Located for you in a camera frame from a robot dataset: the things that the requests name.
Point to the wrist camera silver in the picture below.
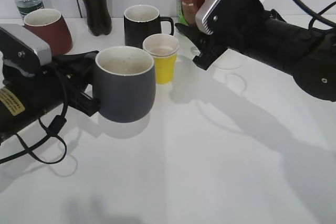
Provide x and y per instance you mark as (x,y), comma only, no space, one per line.
(23,50)
(206,14)

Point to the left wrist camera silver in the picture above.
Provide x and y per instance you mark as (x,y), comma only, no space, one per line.
(23,50)

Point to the yellow paper cup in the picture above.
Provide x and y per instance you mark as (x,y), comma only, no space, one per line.
(163,48)

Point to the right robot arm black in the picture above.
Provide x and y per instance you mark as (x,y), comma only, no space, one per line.
(306,54)

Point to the cola bottle red label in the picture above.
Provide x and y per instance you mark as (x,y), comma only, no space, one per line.
(98,17)

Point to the maroon ceramic mug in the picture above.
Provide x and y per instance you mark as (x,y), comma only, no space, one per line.
(50,25)

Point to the white ceramic mug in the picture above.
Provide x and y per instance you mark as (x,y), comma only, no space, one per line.
(230,60)

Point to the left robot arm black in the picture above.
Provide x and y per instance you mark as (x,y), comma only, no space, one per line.
(26,98)

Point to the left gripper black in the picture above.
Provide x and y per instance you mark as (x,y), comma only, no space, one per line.
(64,81)

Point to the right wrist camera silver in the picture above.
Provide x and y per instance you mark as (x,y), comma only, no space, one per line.
(206,14)

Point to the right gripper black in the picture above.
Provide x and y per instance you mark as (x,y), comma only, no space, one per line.
(237,28)

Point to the black ceramic mug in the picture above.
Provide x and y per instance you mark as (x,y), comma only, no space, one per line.
(141,21)

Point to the dark grey ceramic mug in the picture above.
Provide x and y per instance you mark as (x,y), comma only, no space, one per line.
(124,82)

